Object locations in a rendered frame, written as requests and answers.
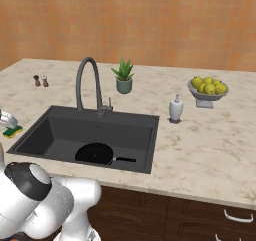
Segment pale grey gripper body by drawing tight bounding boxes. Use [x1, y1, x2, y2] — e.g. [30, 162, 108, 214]
[0, 109, 20, 130]

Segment yellow and green sponge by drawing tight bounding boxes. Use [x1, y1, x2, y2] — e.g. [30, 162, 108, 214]
[2, 125, 24, 140]

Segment dark grey sink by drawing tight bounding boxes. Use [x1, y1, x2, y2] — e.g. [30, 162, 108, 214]
[6, 104, 161, 175]

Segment black frying pan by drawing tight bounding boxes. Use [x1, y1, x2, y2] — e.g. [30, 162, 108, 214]
[74, 142, 137, 167]

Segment brown pepper shaker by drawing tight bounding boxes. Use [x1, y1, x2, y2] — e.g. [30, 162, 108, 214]
[32, 74, 42, 88]

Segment dark grey curved tap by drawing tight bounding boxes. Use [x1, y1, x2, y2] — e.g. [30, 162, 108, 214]
[75, 56, 114, 118]

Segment green plant in grey pot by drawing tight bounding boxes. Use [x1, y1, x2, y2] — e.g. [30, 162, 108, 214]
[110, 58, 136, 95]

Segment dark brown cupboard door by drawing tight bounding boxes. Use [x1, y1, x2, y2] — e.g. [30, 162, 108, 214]
[87, 185, 169, 241]

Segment white soap dispenser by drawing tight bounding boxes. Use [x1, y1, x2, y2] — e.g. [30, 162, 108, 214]
[167, 93, 185, 125]

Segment grey fruit bowl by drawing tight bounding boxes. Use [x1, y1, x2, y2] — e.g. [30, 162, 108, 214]
[186, 79, 230, 110]

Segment dark brown drawer front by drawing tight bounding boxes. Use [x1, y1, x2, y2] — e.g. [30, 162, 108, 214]
[163, 196, 256, 241]

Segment white drawer handle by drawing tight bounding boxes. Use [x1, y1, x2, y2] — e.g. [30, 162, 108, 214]
[214, 233, 243, 241]
[223, 209, 255, 224]

